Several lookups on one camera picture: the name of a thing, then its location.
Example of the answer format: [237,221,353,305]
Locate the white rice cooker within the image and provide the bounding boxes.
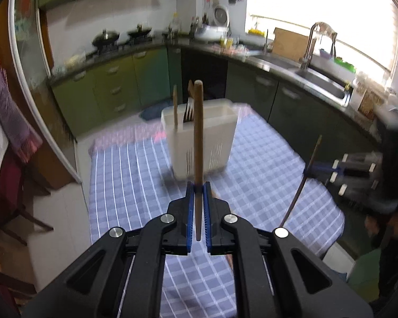
[194,5,231,38]

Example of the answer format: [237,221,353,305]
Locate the dark green base cabinets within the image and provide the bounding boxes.
[181,48,385,160]

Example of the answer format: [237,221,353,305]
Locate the clear oil bottle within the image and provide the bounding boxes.
[168,13,180,37]

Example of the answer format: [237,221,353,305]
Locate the wooden cutting board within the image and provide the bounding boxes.
[272,27,310,61]

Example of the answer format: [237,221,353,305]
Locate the white plastic utensil holder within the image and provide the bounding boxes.
[161,99,241,178]

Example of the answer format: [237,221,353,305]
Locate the small curved faucet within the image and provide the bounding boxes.
[254,23,271,54]

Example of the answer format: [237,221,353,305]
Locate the dark blue floor mat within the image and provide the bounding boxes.
[139,99,171,121]

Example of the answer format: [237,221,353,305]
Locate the red upholstered chair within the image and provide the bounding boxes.
[0,154,54,246]

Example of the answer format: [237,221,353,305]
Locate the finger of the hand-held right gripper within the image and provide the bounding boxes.
[313,172,383,197]
[304,152,383,173]

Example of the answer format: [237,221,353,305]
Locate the black plastic fork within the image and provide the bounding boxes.
[183,98,196,123]

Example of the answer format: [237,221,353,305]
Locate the purple checked apron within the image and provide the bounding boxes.
[0,23,44,163]

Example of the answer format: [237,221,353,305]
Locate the black wok with lid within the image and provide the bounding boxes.
[92,30,120,47]

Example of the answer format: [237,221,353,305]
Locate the light green base cabinets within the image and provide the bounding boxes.
[51,46,183,136]

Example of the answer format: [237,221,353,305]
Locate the person's right hand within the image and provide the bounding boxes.
[365,211,398,240]

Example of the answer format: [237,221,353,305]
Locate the black wok with wooden handle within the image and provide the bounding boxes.
[128,23,152,38]

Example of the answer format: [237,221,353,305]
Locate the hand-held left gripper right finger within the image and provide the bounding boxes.
[202,181,374,318]

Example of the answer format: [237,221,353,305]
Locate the green plastic container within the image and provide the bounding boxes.
[347,248,382,302]

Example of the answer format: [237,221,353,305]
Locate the patterned storage jar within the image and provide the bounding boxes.
[353,73,390,121]

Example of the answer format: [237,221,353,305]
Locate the black gas stove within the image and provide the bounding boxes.
[93,38,153,55]

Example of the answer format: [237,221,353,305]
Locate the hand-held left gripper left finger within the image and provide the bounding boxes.
[21,182,196,318]

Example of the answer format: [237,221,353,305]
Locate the dark stone countertop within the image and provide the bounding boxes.
[50,35,392,130]

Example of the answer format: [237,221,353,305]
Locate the thick brown wooden chopstick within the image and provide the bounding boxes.
[193,80,204,242]

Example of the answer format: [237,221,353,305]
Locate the white plastic bag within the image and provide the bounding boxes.
[53,55,87,73]

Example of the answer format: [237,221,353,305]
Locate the group of wooden chopsticks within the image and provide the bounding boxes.
[172,80,195,130]

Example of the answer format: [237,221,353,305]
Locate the thin dark chopstick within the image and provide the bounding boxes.
[280,135,323,226]

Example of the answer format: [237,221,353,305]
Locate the tall steel faucet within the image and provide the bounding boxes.
[300,21,337,70]

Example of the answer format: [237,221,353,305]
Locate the blue checked tablecloth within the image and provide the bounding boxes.
[88,106,345,318]

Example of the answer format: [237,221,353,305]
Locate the green plastic box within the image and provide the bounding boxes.
[334,58,357,73]

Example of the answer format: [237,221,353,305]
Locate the glass sliding door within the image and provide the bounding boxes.
[8,0,83,186]

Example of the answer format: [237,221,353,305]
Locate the stainless double sink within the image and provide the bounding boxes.
[252,56,354,107]

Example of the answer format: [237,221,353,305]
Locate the pink dishcloth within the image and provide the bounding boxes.
[212,45,249,57]

